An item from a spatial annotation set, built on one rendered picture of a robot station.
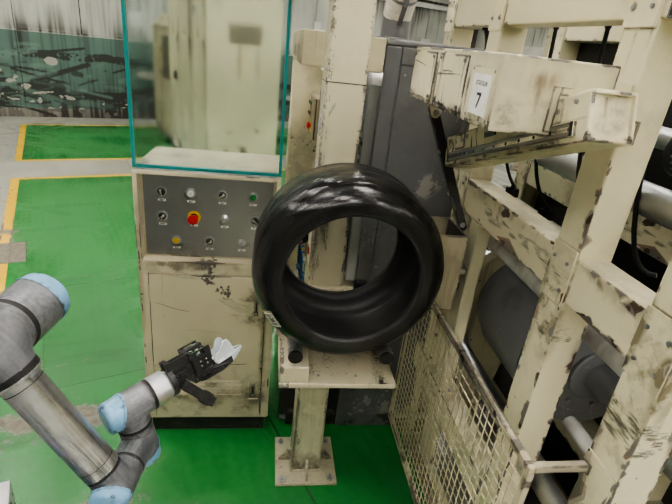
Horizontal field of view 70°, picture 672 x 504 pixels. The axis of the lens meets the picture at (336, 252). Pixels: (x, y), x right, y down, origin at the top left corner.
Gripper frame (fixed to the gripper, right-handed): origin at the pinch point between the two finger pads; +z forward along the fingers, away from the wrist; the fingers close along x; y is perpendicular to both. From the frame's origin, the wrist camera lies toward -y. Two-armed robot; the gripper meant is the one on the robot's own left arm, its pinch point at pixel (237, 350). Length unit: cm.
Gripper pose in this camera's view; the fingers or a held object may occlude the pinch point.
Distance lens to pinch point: 133.0
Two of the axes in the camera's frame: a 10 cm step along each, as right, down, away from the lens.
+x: -7.0, -0.2, 7.2
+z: 6.8, -3.5, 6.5
